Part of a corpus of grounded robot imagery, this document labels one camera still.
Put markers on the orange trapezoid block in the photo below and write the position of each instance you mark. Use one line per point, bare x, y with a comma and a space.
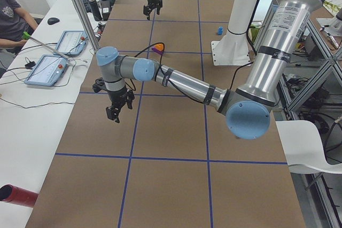
159, 47

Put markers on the purple trapezoid block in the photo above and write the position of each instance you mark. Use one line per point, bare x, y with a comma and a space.
157, 51

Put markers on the black water bottle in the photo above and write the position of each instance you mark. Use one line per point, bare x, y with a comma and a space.
95, 10

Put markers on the small blue block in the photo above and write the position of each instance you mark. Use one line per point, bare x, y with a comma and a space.
220, 31

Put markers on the far blue teach pendant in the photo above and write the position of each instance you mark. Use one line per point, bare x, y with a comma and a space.
72, 42

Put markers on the blue teach pendant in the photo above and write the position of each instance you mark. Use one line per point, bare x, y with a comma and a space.
72, 42
47, 71

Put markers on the near blue teach pendant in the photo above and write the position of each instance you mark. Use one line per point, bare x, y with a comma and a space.
47, 71

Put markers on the black computer mouse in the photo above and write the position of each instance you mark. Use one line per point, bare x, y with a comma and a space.
52, 21

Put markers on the seated person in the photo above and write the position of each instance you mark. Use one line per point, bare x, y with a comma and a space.
15, 20

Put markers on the red cylinder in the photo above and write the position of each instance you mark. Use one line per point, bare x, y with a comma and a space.
18, 196

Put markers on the white chair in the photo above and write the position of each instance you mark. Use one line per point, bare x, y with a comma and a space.
303, 148

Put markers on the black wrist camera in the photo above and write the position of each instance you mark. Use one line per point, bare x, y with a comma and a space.
99, 85

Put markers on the aluminium frame post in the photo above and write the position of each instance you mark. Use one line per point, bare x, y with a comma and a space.
81, 11

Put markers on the metal rod green handle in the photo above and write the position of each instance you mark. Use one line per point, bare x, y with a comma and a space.
27, 36

